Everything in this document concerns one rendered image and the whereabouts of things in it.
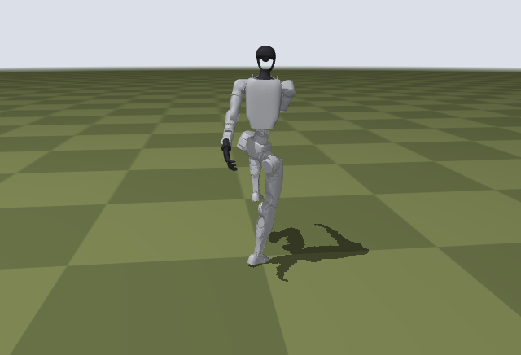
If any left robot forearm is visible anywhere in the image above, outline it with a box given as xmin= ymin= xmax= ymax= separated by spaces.
xmin=221 ymin=110 xmax=236 ymax=146

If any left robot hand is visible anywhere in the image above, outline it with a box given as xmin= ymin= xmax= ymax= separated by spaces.
xmin=221 ymin=138 xmax=237 ymax=171

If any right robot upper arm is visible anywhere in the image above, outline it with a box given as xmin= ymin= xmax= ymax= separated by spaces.
xmin=280 ymin=80 xmax=296 ymax=111

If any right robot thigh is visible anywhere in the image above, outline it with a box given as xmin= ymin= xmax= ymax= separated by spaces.
xmin=258 ymin=151 xmax=283 ymax=217

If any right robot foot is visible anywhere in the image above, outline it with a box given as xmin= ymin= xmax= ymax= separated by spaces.
xmin=247 ymin=253 xmax=270 ymax=265

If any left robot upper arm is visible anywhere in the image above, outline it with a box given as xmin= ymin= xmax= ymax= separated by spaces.
xmin=230 ymin=79 xmax=248 ymax=123

